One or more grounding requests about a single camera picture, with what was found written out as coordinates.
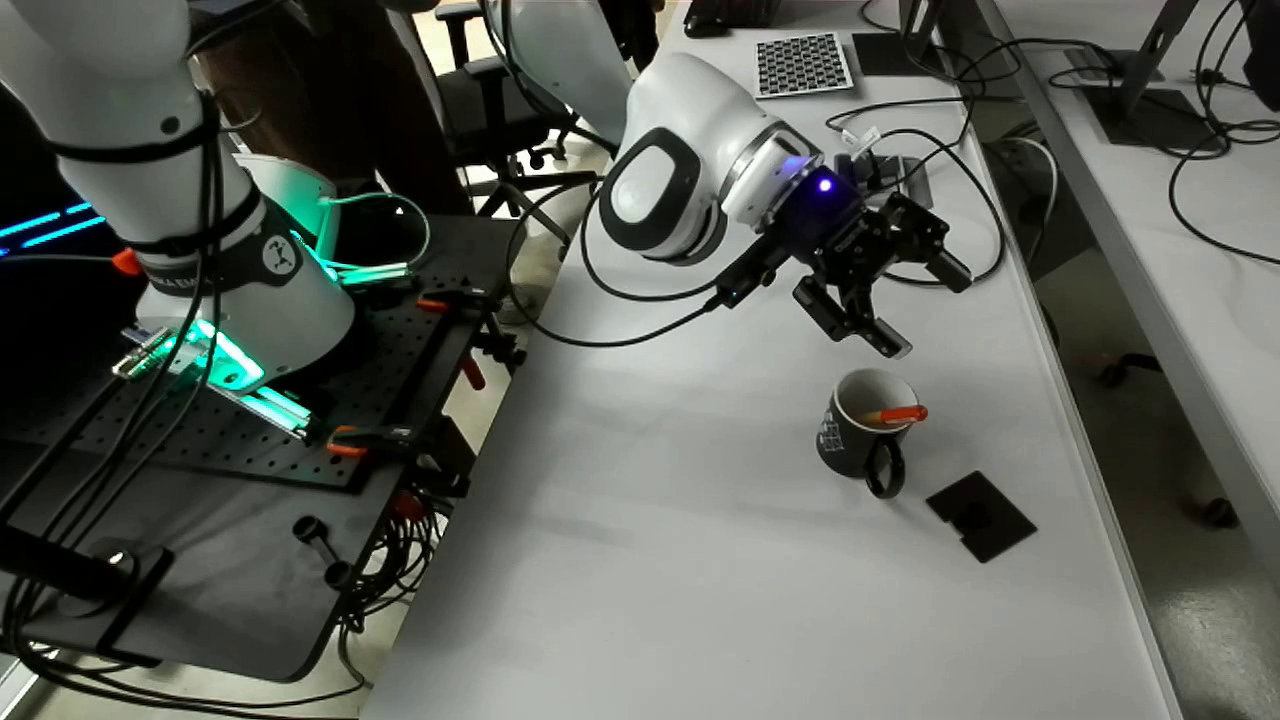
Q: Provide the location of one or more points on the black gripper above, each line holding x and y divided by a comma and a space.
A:
855, 240

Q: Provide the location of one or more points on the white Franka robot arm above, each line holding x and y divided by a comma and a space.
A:
692, 145

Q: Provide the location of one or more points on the black mug with white dots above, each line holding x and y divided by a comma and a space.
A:
845, 444

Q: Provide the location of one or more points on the black flat pad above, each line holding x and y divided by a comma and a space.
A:
894, 52

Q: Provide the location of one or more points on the dotted calibration board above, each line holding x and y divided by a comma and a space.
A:
805, 66

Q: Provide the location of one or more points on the black square pad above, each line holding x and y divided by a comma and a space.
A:
982, 517

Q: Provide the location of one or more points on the black clamp with orange tip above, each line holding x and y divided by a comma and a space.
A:
372, 442
442, 302
475, 367

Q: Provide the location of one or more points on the black office chair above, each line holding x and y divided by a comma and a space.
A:
480, 100

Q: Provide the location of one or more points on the black perforated mounting board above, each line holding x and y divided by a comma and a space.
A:
200, 586

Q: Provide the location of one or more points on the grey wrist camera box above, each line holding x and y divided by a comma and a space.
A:
887, 174

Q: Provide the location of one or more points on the silver metal bracket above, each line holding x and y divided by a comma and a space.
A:
253, 395

